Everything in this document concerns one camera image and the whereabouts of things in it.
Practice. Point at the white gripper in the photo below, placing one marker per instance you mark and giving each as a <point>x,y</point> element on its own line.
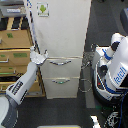
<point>37,58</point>

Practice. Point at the white fridge door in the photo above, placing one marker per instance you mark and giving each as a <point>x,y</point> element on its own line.
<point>63,32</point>

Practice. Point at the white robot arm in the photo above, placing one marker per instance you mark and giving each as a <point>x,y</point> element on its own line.
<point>15,93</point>

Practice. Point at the upper fridge drawer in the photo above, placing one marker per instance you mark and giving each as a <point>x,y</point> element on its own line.
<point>57,68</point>

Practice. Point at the fridge drawer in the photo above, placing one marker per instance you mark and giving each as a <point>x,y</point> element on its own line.
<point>61,88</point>
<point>57,68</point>

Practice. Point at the lower fridge drawer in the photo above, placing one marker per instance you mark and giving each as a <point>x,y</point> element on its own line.
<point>61,88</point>

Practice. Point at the wooden drawer cabinet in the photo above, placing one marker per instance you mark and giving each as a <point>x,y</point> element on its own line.
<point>15,43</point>

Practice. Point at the white refrigerator body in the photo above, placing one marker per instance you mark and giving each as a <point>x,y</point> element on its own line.
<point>60,28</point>

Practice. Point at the green arrow sticker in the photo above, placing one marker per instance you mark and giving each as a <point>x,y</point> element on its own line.
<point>42,9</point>

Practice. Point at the grey box on cabinet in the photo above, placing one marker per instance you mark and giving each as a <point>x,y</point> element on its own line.
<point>13,11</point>

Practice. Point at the white blue standing robot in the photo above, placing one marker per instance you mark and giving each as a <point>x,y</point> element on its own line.
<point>110,70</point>

